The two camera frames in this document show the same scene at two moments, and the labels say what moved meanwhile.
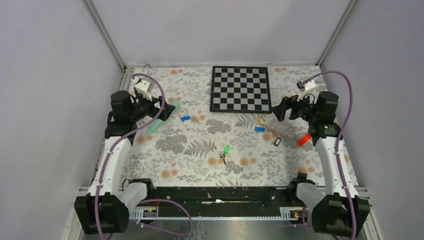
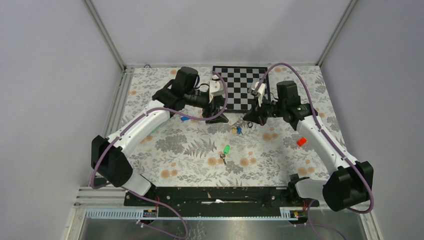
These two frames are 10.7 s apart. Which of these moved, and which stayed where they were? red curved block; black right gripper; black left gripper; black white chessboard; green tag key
Moved: black right gripper; black left gripper
Stayed: red curved block; black white chessboard; green tag key
